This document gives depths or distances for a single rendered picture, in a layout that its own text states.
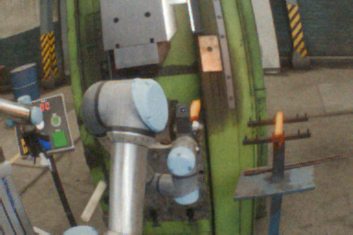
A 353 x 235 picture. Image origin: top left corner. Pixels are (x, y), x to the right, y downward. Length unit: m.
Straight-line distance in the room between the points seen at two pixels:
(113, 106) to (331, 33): 7.08
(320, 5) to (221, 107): 5.92
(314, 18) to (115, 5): 6.17
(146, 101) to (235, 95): 1.19
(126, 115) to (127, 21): 1.02
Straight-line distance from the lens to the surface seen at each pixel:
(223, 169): 2.25
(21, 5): 9.69
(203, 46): 2.05
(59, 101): 2.08
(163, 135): 2.05
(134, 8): 1.95
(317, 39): 7.87
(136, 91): 0.99
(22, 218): 1.17
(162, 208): 2.16
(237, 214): 2.40
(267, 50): 7.23
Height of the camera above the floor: 1.61
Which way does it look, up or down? 15 degrees down
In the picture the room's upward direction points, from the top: 8 degrees counter-clockwise
